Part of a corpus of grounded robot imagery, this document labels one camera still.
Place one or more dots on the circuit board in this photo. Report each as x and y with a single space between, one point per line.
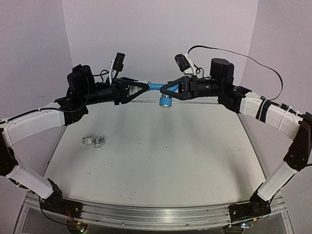
76 227
248 224

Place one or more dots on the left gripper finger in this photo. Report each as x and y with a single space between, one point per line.
127 82
125 98

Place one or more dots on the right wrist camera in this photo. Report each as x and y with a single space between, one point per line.
185 64

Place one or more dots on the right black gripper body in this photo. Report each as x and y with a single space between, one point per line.
212 89

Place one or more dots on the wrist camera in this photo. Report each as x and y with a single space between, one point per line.
116 66
185 64

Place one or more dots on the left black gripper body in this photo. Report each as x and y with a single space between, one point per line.
116 94

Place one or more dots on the blue water faucet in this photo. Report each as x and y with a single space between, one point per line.
165 100

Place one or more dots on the left circuit board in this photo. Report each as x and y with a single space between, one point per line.
76 227

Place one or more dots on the chrome water faucet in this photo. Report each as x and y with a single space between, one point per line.
98 142

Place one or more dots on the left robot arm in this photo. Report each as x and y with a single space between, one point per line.
82 92

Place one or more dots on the right circuit board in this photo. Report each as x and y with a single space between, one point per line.
248 224

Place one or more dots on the white pipe elbow fitting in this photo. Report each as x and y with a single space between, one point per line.
86 140

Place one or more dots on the small white pipe fitting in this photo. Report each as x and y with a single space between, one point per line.
134 89

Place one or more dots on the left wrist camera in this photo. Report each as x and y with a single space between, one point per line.
116 66

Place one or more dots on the aluminium front rail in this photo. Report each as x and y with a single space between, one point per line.
162 219

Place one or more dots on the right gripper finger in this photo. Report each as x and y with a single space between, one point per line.
179 85
181 94

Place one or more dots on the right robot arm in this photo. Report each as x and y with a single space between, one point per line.
278 123

